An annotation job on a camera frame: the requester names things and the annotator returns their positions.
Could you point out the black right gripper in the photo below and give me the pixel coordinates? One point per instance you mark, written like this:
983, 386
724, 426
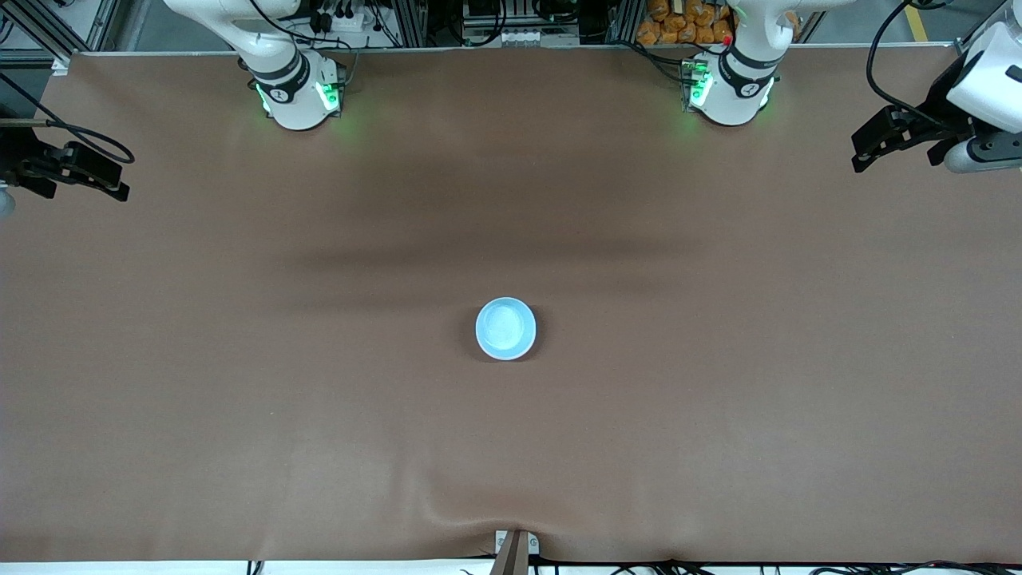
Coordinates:
16, 153

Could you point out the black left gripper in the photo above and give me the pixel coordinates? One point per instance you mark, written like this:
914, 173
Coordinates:
944, 105

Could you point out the blue bowl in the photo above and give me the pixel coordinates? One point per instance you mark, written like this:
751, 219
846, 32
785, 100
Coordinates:
505, 327

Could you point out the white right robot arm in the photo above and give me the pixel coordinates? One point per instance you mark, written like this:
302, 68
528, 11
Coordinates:
295, 104

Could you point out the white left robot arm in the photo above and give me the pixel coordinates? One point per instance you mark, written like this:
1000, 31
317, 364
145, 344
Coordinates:
734, 96

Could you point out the orange packaged goods pile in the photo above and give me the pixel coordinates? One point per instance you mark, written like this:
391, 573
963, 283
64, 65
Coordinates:
671, 24

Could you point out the white power strip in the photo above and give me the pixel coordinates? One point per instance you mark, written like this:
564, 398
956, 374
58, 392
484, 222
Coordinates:
343, 20

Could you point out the white terminal block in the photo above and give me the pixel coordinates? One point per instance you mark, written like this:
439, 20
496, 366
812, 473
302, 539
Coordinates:
527, 37

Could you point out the black electronics unit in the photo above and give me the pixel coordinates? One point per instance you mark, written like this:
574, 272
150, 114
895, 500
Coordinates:
519, 12

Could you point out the brown table cover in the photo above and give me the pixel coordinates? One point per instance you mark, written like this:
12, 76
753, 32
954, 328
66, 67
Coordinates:
511, 447

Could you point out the aluminium frame profile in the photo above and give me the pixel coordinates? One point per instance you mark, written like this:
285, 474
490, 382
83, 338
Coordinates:
970, 49
60, 62

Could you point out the aluminium frame post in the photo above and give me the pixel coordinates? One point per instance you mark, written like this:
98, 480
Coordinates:
411, 24

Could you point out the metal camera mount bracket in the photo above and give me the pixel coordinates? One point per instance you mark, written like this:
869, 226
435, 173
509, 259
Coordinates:
515, 555

